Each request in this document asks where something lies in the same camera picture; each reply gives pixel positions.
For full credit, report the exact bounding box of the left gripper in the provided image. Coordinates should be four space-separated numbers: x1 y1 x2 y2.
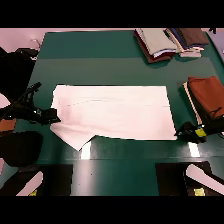
32 107 62 127

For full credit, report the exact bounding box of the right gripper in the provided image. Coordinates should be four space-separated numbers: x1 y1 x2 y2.
174 121 208 145

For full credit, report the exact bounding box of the white shirt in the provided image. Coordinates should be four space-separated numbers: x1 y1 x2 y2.
49 84 178 152

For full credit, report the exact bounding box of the cream garment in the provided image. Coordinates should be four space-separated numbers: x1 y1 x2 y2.
182 81 204 127

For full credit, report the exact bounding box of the navy garment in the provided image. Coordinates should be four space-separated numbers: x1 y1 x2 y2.
170 28 188 52

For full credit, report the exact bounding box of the dark brown garment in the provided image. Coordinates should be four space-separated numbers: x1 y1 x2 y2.
179 28 210 50

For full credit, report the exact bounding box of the grey garment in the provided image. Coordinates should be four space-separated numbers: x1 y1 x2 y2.
135 28 178 57

